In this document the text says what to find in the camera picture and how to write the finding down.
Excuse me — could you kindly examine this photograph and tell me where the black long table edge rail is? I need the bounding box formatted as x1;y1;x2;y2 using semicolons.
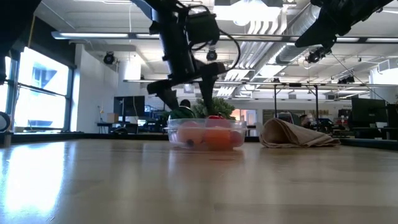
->
0;129;398;151

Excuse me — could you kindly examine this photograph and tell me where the large glass window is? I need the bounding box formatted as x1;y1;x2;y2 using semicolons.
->
0;46;75;131

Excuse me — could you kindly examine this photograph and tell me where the black camera on rail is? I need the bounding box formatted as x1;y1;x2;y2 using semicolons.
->
304;44;333;65
336;75;356;85

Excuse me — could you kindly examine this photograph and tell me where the folded beige cloth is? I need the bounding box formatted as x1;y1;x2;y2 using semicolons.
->
259;117;342;149

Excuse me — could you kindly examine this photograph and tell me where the black curved hoop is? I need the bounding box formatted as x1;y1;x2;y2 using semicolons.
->
0;111;12;132

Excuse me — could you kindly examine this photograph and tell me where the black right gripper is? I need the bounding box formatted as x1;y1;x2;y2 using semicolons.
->
294;0;369;49

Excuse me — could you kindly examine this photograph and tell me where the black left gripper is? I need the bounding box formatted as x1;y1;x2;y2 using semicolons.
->
146;55;227;116

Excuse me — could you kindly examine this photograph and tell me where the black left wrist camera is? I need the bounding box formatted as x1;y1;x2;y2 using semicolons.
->
185;11;221;45

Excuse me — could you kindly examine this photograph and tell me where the orange tangerine toy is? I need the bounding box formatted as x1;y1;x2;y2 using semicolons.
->
203;128;233;151

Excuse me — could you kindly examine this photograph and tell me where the black computer monitor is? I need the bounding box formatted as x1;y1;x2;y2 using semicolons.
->
387;103;398;128
113;95;146;118
351;97;388;123

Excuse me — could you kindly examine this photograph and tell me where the potted green succulent plant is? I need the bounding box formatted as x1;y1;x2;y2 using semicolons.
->
192;96;236;120

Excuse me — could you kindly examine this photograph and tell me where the black metal stand frame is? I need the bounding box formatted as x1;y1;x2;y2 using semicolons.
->
272;82;320;118

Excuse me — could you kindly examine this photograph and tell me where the small background potted plant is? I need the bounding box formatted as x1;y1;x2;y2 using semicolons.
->
158;110;171;124

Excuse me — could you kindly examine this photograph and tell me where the smooth orange-pink peach toy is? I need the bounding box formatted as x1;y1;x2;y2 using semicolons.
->
176;121;205;147

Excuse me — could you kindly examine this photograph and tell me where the overhead beam with light strips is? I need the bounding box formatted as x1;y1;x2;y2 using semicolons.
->
51;30;398;44

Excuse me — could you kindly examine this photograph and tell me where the small striped watermelon toy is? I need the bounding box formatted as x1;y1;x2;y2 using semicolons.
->
169;107;196;120

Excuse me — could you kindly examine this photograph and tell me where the clear plastic tupperware container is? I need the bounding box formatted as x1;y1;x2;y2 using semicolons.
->
165;118;248;152

